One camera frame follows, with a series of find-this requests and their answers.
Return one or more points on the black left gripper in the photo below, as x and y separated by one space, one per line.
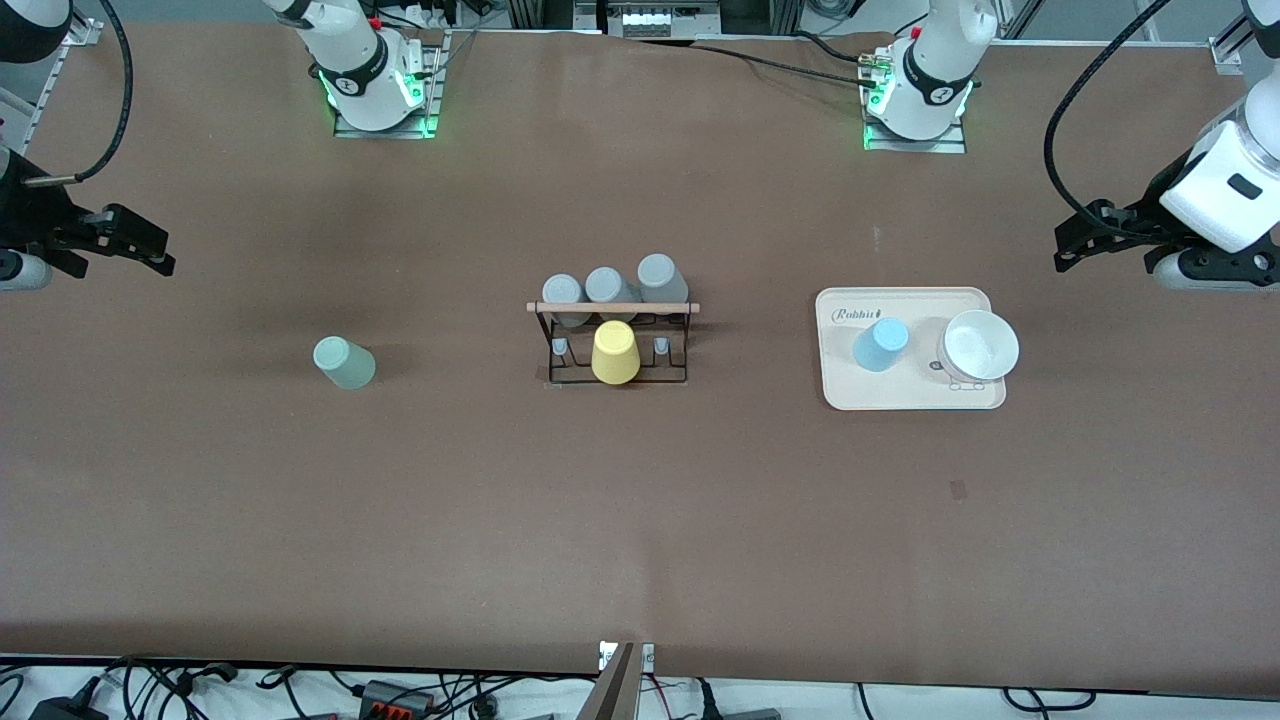
1153 203

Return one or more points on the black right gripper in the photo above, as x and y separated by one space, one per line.
22 211

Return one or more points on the pale green plastic cup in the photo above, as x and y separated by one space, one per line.
345 364

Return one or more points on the light blue plastic cup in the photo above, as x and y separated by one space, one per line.
880 345

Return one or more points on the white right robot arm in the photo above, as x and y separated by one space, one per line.
360 60

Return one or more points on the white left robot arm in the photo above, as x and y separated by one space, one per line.
935 60

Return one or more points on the white bowl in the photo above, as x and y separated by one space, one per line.
980 345

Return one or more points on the beige rabbit print tray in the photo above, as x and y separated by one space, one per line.
860 385

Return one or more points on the grey plastic cup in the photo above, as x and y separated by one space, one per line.
606 286
660 275
562 290

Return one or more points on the black power adapter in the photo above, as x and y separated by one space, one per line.
65 709

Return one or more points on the white power strip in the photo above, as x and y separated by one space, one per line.
665 18

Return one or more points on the yellow plastic cup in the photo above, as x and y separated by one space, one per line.
615 355

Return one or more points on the black terminal block orange levers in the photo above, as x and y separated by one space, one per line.
395 697

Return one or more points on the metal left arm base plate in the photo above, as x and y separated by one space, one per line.
915 146

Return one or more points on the metal table corner bracket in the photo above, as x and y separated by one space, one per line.
88 30
1235 45

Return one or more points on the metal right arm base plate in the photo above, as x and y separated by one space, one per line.
432 80

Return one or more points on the white pole bracket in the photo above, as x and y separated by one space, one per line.
646 657

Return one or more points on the grey camera pole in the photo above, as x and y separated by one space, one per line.
612 690

